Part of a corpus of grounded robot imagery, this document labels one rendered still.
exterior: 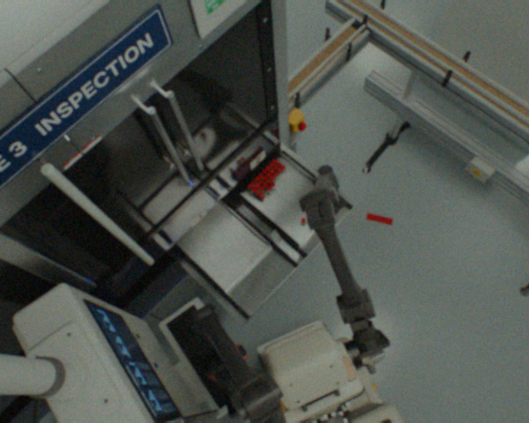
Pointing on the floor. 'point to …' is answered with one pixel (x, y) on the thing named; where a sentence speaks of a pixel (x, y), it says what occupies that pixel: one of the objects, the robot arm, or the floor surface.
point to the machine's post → (280, 69)
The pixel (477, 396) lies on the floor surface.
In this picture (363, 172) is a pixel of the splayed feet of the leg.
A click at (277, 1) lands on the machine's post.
